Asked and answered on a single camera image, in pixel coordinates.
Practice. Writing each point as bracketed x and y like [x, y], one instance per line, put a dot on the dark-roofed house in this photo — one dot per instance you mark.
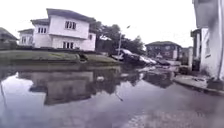
[6, 38]

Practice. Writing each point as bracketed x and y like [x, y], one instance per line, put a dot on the white two-storey house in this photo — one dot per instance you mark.
[60, 33]

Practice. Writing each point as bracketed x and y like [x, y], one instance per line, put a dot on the white building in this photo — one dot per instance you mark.
[210, 40]

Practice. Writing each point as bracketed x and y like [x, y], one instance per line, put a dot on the grass lawn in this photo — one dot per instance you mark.
[40, 55]

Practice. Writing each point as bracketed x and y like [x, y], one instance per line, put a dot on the dark brick house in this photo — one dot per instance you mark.
[163, 50]

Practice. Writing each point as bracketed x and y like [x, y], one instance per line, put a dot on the group of trees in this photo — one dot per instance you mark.
[113, 38]

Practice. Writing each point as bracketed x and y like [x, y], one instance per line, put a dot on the street lamp pole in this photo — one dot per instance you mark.
[119, 43]

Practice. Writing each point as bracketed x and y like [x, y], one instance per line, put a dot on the grey pavement kerb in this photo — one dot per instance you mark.
[196, 82]

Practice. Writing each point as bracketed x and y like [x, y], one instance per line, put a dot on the row of parked cars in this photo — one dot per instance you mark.
[140, 59]

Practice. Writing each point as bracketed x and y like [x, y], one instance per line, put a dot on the flooded grey road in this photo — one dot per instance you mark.
[110, 100]

